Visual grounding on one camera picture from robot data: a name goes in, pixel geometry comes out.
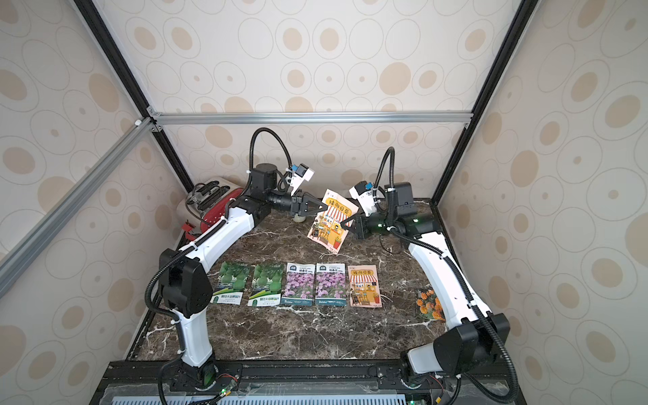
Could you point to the orange marigold seed packet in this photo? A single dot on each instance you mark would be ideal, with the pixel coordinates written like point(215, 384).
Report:
point(429, 306)

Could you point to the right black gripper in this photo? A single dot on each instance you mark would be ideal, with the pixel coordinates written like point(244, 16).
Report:
point(362, 225)

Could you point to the pink cosmos flower seed packet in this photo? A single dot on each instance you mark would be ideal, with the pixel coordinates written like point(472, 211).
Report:
point(299, 285)

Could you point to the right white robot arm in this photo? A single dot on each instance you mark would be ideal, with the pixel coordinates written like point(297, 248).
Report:
point(475, 336)

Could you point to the black base frame front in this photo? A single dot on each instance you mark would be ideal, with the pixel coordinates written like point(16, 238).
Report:
point(368, 381)

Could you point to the horizontal aluminium rail back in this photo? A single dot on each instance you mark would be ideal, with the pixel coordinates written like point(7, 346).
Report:
point(302, 118)

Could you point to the aluminium rail left side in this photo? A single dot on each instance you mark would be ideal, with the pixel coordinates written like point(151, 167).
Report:
point(35, 241)

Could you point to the green fruit seed packet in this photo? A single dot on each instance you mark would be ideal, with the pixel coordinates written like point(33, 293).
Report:
point(267, 285)
point(232, 280)

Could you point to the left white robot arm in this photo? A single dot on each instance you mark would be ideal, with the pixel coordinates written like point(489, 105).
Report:
point(181, 288)

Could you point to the pink illustrated sunflower seed packet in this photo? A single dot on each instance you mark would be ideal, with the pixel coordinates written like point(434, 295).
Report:
point(364, 287)

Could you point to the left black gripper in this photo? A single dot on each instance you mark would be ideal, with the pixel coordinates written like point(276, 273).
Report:
point(298, 203)

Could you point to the red polka dot toaster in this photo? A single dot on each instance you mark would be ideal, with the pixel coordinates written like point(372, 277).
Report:
point(205, 205)

